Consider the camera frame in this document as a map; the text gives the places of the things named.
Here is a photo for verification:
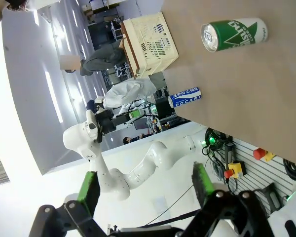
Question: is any green cider drink can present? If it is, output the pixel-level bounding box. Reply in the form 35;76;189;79
201;17;269;53

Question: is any yellow emergency stop button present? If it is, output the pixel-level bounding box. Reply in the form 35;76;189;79
223;161;246;179
253;147;276;162

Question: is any seated person in grey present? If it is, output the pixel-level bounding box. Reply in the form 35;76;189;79
60;40;126;77

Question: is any black cable bundle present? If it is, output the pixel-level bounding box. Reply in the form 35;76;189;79
201;127;234;159

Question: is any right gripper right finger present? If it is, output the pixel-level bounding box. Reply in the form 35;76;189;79
185;161;274;237

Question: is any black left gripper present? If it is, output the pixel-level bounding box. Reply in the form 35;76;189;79
96;110;141;134

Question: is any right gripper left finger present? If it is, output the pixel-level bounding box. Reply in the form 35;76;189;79
29;171;107;237

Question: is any black haired person in white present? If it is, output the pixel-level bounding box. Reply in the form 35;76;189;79
87;76;156;111

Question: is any cream basket with brown handles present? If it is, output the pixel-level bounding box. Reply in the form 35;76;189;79
120;11;180;79

